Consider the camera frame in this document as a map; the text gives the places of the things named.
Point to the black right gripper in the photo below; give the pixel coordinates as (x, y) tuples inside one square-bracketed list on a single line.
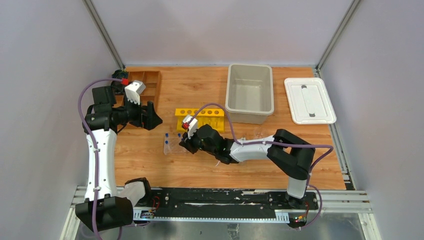
[(188, 142)]

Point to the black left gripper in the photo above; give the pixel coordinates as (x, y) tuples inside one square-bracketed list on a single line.
[(143, 116)]

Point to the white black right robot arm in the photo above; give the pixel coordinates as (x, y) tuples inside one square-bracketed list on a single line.
[(288, 152)]

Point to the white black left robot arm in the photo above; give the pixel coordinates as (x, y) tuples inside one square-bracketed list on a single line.
[(104, 207)]

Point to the yellow test tube rack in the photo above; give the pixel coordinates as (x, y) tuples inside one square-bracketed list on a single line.
[(215, 117)]

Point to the clear plastic well plate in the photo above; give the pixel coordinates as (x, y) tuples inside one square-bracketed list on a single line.
[(175, 148)]

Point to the wooden compartment organizer tray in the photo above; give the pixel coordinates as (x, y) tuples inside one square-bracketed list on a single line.
[(151, 79)]

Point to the small clear glass beaker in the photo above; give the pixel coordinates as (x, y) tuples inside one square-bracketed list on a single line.
[(258, 134)]

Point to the translucent grey plastic bin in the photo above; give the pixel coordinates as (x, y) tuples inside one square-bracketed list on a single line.
[(249, 93)]

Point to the white plastic bin lid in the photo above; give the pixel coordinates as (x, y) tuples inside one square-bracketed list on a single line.
[(308, 101)]

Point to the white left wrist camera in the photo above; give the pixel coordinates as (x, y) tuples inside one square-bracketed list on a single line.
[(133, 90)]

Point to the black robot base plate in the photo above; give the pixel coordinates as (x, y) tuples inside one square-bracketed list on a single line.
[(224, 204)]

